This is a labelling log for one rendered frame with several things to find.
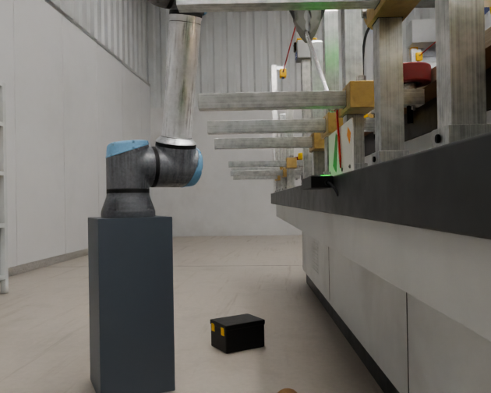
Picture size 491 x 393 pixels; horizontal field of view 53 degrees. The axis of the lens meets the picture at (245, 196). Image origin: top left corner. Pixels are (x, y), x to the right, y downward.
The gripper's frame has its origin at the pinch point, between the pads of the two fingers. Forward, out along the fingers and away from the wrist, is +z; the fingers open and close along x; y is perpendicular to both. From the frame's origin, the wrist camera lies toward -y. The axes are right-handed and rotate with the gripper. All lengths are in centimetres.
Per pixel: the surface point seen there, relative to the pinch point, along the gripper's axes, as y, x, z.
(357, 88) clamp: -17.7, -6.7, 15.8
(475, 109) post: -60, -8, 28
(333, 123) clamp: 7.3, -6.5, 18.4
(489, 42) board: -36.3, -22.0, 13.5
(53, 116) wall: 422, 224, -57
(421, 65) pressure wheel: -16.5, -19.0, 11.5
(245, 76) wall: 789, 15, -189
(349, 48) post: -10.4, -7.0, 6.2
